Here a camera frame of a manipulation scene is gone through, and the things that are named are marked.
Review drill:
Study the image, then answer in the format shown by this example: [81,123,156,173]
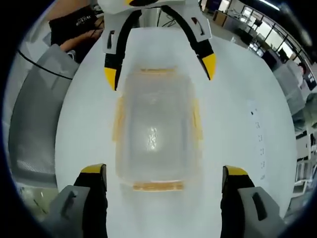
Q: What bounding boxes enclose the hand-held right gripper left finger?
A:
[49,163,109,238]

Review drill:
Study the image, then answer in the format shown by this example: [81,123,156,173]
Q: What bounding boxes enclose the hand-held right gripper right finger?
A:
[219,165,286,238]

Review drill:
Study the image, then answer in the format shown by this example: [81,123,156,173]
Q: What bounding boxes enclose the clear plastic lid yellow buckles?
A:
[112,65,204,193]

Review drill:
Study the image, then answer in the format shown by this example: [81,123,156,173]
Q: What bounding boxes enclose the clear plastic container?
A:
[120,71,197,184]

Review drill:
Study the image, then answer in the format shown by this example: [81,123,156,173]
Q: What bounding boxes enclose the black printed cloth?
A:
[48,9,105,48]

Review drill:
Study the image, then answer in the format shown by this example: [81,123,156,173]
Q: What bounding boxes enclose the grey covered chair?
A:
[271,61,308,110]

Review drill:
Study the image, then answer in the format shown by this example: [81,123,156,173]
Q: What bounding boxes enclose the black cable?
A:
[16,49,74,80]

